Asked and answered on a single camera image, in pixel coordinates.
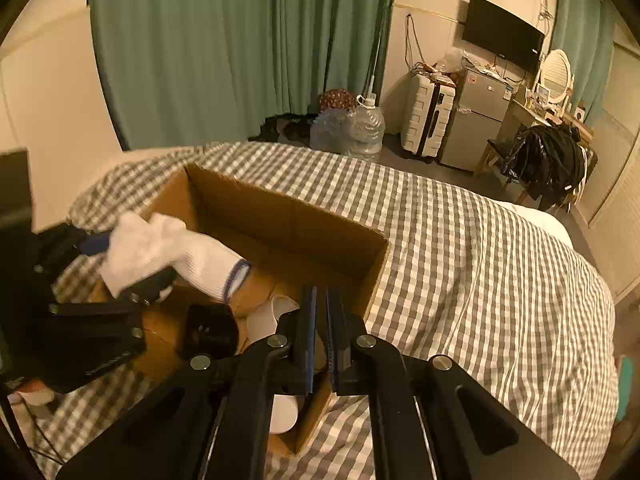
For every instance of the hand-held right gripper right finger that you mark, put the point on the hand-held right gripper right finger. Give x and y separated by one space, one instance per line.
334 340

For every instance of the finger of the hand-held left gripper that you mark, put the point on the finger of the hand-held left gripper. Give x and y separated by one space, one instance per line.
97 245
150 287

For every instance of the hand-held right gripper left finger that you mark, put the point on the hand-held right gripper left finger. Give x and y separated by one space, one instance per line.
306 330

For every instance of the white sock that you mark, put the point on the white sock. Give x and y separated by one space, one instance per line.
267 317
175 255

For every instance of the brown cardboard box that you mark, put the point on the brown cardboard box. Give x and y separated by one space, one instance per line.
280 220

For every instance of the person's left hand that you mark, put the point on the person's left hand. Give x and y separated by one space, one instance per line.
36 394

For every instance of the white sock in box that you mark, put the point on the white sock in box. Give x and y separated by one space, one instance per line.
267 317

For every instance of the black cylindrical object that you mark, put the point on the black cylindrical object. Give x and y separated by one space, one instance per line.
210 330

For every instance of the grey checked blanket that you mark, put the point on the grey checked blanket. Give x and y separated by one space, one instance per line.
475 310

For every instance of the large clear water jug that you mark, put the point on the large clear water jug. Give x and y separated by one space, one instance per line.
327 130
365 130

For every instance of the dark clothes pile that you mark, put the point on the dark clothes pile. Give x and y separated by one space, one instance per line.
280 127

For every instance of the wide green curtain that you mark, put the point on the wide green curtain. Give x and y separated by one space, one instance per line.
210 45

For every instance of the floral bag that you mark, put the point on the floral bag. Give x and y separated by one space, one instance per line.
337 100

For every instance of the white bedsheet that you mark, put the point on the white bedsheet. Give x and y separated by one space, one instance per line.
540 222

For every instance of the white suitcase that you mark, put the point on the white suitcase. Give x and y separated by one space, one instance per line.
427 115

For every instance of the wooden chair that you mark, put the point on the wooden chair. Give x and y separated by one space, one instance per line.
492 152

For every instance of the silver fridge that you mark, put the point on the silver fridge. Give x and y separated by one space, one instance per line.
475 120

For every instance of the white pole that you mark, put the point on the white pole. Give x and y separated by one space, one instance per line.
374 60

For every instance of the black clothes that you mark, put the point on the black clothes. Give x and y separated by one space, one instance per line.
550 160

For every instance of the dressing table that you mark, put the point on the dressing table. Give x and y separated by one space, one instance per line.
520 112

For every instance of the teal object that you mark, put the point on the teal object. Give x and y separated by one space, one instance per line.
625 390

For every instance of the clear plastic bag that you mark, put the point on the clear plastic bag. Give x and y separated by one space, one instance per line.
452 60

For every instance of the white oval mirror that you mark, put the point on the white oval mirror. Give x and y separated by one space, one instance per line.
556 72

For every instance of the narrow green curtain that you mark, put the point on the narrow green curtain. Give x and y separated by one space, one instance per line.
582 25

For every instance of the black wall television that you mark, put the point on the black wall television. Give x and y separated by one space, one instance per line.
502 27

